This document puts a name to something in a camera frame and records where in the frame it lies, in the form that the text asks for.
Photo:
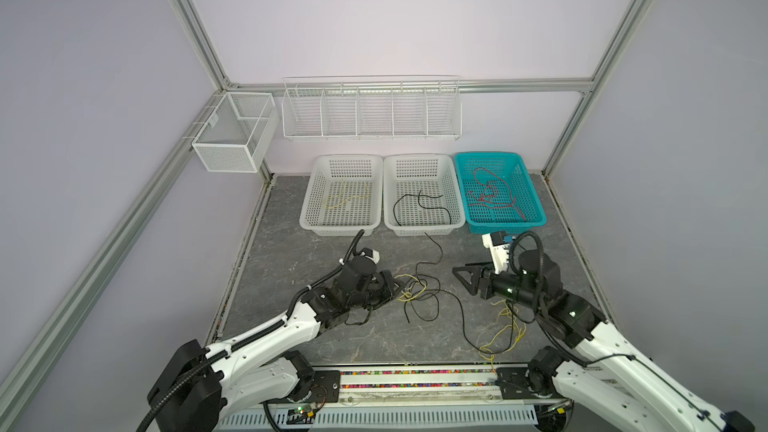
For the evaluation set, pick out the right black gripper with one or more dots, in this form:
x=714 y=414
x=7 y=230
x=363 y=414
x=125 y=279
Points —
x=472 y=287

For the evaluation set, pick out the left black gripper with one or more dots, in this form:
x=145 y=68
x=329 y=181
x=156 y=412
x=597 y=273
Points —
x=385 y=279

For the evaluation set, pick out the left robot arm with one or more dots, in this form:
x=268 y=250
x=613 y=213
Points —
x=201 y=384

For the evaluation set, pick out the teal plastic basket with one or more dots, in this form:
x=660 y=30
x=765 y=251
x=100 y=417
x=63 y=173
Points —
x=498 y=193

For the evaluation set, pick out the left white plastic basket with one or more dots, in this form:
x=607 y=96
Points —
x=344 y=195

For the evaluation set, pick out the white plastic basket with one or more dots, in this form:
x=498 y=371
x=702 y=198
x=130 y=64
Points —
x=421 y=194
x=344 y=195

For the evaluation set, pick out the middle white plastic basket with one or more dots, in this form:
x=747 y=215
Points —
x=421 y=194

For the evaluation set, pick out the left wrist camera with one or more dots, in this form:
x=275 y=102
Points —
x=371 y=254

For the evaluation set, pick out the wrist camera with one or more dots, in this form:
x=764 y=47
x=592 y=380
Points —
x=371 y=254
x=498 y=244

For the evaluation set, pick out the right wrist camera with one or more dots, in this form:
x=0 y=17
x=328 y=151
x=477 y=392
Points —
x=498 y=244

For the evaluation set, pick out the front aluminium rail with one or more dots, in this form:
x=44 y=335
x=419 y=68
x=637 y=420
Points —
x=413 y=385

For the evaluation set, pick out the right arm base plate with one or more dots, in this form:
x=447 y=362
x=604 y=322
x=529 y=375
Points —
x=521 y=382

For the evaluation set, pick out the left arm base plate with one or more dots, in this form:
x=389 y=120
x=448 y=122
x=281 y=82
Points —
x=322 y=386

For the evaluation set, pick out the white slotted cable duct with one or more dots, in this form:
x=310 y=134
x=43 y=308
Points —
x=386 y=418

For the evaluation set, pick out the long white wire rack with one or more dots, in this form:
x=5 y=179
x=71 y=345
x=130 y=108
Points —
x=372 y=107

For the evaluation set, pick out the white mesh wall box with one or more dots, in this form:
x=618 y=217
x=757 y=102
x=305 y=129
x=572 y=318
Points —
x=235 y=136

